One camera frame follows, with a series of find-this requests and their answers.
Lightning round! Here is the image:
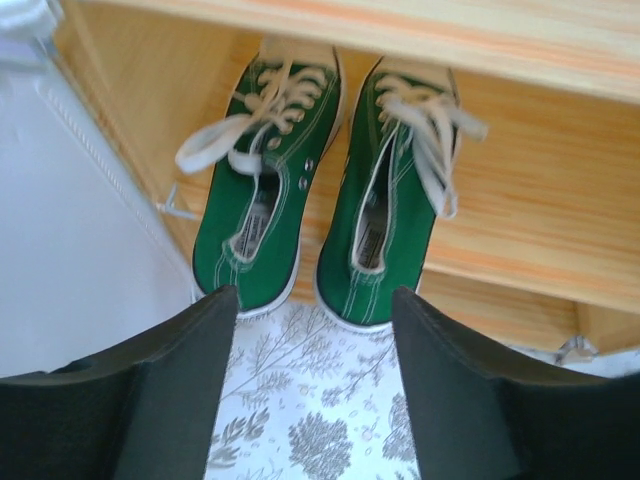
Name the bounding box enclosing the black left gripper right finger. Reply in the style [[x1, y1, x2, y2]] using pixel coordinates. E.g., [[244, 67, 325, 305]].
[[392, 288, 639, 479]]

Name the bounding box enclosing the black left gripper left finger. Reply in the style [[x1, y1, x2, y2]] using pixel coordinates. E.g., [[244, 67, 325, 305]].
[[1, 286, 238, 479]]

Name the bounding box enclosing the white cabinet door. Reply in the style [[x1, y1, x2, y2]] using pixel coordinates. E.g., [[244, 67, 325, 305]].
[[1, 1, 196, 377]]

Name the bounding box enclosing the wooden shoe cabinet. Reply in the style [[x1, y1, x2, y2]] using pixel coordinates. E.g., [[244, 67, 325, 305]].
[[55, 1, 639, 354]]

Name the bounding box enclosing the green sneaker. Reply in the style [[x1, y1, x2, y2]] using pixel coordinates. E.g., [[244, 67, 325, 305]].
[[314, 57, 488, 330], [175, 40, 346, 317]]

